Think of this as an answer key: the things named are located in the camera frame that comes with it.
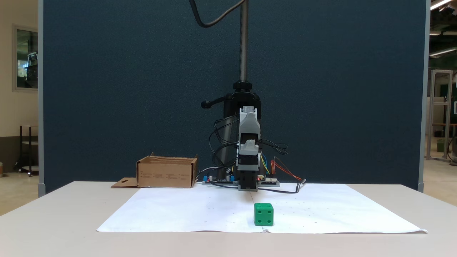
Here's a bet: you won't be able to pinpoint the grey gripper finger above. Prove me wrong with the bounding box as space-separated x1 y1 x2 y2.
238 140 259 156

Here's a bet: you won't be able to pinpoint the green die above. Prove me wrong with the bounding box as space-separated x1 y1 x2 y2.
254 203 274 227

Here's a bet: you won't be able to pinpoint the motor driver circuit board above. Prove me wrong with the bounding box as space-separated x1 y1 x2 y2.
258 176 280 187

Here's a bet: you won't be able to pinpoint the blue power circuit board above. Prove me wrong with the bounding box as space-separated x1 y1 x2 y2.
202 174 238 186

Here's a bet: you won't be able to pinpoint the brown cardboard box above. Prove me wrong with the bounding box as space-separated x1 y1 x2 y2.
111 152 199 189

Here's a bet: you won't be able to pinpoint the white paper sheet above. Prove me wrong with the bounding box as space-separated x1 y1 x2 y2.
96 184 428 235

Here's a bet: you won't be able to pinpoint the black tripod with metal pole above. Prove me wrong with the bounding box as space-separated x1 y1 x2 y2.
201 0 263 179

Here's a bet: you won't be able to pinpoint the dark blue partition panel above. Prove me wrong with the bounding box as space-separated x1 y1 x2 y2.
38 0 430 197

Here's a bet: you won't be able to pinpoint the ceiling light fixture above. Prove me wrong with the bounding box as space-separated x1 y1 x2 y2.
430 0 456 10
430 46 457 57

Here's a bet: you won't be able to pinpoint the black shelf cart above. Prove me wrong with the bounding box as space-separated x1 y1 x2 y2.
15 125 39 177

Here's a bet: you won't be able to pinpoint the framed window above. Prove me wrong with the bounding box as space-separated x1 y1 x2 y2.
12 24 39 93

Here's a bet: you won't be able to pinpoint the yellow wire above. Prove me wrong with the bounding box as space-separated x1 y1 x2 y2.
260 153 271 176

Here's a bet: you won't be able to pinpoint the orange and red wires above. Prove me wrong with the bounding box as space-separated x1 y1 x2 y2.
270 156 304 181

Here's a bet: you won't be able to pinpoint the thin black motor wire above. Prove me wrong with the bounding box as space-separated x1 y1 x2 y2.
214 117 240 144
209 141 239 179
257 138 288 156

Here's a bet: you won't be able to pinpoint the black power cable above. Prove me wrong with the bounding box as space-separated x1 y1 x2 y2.
256 178 307 194

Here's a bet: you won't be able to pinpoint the thick black camera cable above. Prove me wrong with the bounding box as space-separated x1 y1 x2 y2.
189 0 247 28

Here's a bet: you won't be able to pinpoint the aluminium frame rack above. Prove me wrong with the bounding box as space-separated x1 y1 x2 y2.
426 69 454 162

